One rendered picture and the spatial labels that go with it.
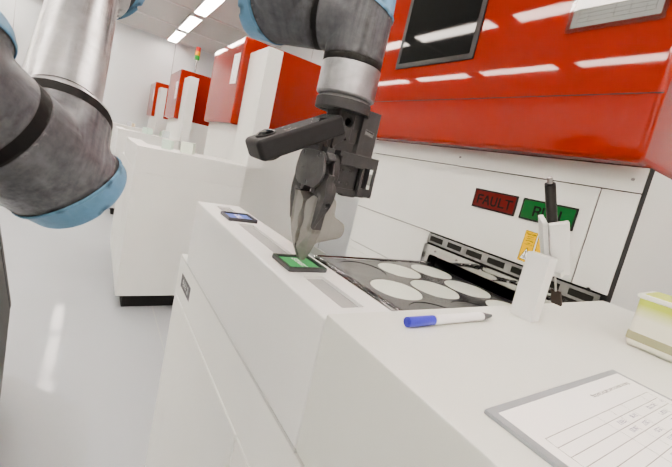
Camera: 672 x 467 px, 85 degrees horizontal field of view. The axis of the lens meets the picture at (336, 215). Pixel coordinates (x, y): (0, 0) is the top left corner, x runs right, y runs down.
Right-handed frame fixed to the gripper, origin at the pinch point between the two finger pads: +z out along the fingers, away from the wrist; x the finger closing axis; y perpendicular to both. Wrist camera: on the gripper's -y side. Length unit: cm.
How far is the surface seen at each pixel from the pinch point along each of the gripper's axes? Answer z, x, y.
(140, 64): -115, 796, 30
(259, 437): 20.8, -7.7, -4.0
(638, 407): 1.4, -33.8, 14.2
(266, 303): 6.4, -2.4, -4.0
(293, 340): 7.0, -10.3, -4.0
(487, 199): -12, 14, 58
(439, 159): -20, 33, 58
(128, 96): -51, 796, 18
